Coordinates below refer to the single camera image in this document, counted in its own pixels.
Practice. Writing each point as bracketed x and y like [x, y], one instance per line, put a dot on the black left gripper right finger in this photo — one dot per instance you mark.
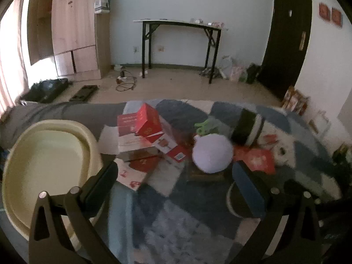
[296, 224]

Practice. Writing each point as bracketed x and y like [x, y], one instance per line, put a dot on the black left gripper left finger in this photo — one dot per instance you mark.
[49, 241]

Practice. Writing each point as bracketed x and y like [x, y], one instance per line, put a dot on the lavender plush ball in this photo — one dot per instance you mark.
[212, 153]

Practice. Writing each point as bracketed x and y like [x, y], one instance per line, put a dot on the black white striped plush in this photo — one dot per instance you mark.
[248, 128]

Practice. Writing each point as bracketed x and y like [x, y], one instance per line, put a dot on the red cardboard box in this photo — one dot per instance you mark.
[148, 122]

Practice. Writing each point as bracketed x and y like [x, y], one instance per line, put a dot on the white red box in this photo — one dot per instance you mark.
[132, 146]

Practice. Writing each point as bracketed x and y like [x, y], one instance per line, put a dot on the red envelope packet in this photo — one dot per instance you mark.
[256, 159]

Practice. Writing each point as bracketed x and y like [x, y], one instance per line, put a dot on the cream plastic basin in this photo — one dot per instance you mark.
[51, 156]

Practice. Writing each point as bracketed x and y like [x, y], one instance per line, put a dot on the white red card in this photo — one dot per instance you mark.
[133, 173]

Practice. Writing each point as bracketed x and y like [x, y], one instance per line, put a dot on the blue white checkered rug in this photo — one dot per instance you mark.
[171, 219]

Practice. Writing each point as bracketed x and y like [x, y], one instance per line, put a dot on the grey bed sheet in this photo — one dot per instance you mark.
[94, 116]

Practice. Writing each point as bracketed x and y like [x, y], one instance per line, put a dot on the green plush toy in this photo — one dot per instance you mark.
[209, 126]

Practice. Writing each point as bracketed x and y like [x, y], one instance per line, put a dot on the open black suitcase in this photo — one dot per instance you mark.
[45, 91]

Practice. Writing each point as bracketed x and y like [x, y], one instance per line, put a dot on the black foam tray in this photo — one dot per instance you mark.
[84, 94]

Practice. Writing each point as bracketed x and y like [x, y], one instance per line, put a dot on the bags pile by door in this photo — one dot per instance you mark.
[232, 70]

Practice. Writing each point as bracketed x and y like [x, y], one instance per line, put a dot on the dark door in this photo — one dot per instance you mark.
[287, 45]

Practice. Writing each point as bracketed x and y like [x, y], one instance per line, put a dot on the black folding table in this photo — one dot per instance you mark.
[179, 35]

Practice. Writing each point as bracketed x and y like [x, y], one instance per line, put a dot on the wooden wardrobe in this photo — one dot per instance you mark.
[65, 38]

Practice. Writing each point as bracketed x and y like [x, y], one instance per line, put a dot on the white bag on wardrobe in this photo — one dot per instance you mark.
[101, 6]

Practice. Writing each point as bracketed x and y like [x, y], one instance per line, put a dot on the patterned box by wall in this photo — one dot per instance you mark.
[295, 101]

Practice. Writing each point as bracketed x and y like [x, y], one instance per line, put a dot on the red wall decoration right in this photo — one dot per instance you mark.
[337, 17]

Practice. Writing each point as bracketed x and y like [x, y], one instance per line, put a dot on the red wall decoration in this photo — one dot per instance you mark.
[324, 12]
[337, 17]

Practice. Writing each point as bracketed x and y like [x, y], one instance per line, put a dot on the red wall decoration left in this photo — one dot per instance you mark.
[324, 12]

